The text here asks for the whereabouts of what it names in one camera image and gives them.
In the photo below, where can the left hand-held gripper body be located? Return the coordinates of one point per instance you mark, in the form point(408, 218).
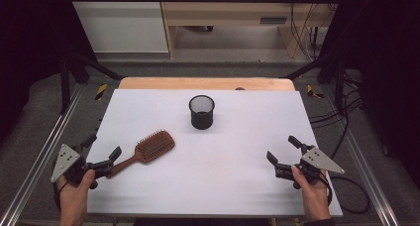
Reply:
point(66, 161)

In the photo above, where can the white table board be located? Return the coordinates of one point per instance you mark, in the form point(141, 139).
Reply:
point(211, 173)

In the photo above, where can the black curtain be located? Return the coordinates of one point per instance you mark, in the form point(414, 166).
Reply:
point(29, 47)
point(386, 70)

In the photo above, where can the aluminium floor rail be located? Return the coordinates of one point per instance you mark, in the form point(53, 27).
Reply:
point(366, 173)
point(39, 156)

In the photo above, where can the brown wooden hairbrush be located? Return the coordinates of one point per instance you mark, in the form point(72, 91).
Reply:
point(155, 146)

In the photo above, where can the person's right hand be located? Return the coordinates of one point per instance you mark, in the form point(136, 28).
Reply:
point(315, 199)

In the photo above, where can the black mesh pen holder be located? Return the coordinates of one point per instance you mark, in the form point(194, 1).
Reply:
point(201, 120)

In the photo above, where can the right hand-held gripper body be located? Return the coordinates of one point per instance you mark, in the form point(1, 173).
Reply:
point(318, 161)

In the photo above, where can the person's left hand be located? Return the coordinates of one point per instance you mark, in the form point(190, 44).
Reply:
point(74, 199)

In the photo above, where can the white cabinet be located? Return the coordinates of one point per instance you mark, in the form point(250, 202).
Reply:
point(122, 27)

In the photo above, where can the black metal stand leg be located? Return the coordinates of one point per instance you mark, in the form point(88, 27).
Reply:
point(65, 84)
point(339, 84)

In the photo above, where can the black yellow tape marker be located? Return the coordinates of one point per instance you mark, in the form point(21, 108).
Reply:
point(311, 91)
point(101, 91)

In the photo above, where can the light wooden desk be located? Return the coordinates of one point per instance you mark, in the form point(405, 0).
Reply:
point(231, 13)

